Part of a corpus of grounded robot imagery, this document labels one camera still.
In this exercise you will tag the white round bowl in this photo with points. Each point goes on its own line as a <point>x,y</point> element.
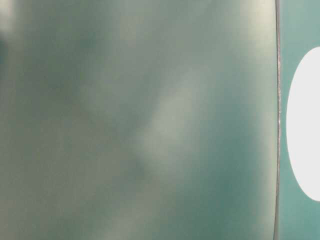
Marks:
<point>303,124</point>

